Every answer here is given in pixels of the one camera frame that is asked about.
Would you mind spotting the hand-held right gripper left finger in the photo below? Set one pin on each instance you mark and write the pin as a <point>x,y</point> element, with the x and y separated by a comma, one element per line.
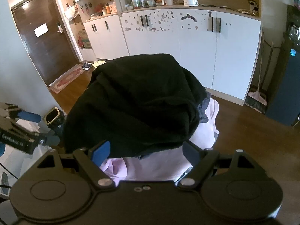
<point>102,151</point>

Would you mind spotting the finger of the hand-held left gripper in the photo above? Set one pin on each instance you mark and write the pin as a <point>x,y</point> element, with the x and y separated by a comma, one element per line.
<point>51,140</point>
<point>28,116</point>

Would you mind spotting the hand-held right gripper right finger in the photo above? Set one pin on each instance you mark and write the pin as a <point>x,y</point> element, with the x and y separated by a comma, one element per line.
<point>191,154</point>

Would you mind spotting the black pants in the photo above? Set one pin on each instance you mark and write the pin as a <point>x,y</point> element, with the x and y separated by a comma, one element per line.
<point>131,103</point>

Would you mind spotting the black bin with gold rim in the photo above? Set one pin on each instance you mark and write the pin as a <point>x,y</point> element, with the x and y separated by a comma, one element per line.
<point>52,119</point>

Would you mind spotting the pink cloth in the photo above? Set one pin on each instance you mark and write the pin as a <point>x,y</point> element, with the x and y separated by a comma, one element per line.
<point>164,166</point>

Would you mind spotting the grey cloth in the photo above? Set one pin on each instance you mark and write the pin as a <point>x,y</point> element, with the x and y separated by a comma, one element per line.
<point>204,112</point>

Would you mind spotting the red patterned rug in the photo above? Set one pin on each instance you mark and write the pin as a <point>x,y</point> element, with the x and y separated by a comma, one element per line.
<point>68,79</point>

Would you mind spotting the brown wooden door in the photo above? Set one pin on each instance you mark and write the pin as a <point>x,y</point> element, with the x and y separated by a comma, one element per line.
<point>46,51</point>

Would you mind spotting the dark sneaker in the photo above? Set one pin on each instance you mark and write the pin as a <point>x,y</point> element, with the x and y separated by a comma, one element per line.
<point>84,66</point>
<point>89,65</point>

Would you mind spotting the pink broom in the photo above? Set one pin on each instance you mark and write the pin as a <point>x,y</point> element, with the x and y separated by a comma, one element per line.
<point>257,98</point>

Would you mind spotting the white paper sheet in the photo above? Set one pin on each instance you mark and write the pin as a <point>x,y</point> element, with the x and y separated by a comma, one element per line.
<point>41,30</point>

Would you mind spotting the white slipper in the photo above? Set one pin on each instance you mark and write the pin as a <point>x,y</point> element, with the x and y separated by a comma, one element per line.
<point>99,63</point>

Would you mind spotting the cardboard box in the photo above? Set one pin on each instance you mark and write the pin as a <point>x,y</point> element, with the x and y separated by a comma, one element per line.
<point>85,39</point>

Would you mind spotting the white cabinet with peeled doors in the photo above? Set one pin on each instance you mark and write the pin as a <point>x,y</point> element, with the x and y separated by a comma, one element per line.
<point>192,51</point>

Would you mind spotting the narrow white cabinet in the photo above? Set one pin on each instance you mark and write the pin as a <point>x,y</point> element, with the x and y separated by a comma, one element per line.
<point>105,39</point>

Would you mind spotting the white plastic bag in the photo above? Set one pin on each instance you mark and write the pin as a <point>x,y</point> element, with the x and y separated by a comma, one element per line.
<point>69,13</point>

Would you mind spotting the tall black appliance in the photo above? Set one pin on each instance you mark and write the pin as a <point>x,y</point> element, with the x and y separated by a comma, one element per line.
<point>284,86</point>

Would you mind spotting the white mug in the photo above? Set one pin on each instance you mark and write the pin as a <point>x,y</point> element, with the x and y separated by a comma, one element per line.
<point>167,0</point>

